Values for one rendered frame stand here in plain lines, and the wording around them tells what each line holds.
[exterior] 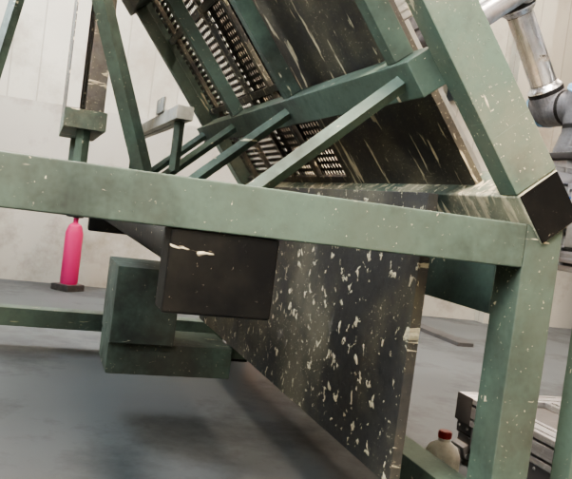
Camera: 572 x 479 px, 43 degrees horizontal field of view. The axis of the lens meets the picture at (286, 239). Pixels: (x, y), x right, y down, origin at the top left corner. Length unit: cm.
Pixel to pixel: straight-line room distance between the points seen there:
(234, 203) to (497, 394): 70
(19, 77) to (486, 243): 454
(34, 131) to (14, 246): 84
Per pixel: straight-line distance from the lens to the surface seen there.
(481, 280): 187
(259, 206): 130
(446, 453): 213
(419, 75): 150
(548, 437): 220
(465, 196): 171
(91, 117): 276
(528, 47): 253
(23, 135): 560
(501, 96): 153
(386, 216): 140
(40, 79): 565
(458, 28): 149
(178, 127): 226
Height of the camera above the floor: 76
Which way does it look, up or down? 2 degrees down
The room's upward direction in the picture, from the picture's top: 7 degrees clockwise
